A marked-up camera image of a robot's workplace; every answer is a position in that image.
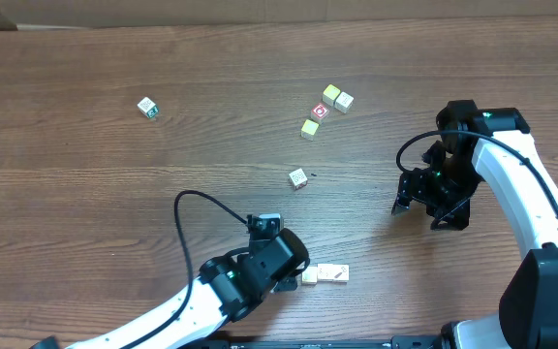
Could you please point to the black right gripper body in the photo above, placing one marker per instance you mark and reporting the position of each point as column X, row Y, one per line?
column 424, row 192

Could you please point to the yellow G wooden block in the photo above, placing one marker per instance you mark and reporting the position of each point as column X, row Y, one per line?
column 310, row 276

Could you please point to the red top wooden block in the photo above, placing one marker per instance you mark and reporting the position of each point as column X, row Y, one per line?
column 319, row 113

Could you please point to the pale yellow wooden block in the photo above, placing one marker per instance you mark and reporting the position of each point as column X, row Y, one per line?
column 309, row 129

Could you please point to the green letter wooden block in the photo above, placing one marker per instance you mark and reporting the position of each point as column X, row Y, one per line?
column 148, row 107

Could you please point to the plain cream wooden block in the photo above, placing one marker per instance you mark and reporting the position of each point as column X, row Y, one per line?
column 344, row 102

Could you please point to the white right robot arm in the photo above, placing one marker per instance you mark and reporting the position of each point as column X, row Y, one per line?
column 494, row 146

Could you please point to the cream E wooden block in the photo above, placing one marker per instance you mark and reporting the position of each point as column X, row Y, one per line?
column 298, row 179

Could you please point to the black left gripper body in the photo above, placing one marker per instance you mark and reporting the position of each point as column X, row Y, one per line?
column 291, row 280

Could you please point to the yellow top wooden block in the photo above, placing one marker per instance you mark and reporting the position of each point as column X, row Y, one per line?
column 330, row 94

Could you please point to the yellow crayon wooden block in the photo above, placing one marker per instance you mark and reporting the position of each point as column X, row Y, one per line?
column 341, row 273

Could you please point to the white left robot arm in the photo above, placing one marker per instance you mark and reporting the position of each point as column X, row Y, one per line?
column 227, row 289

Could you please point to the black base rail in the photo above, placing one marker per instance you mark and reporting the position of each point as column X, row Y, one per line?
column 396, row 342

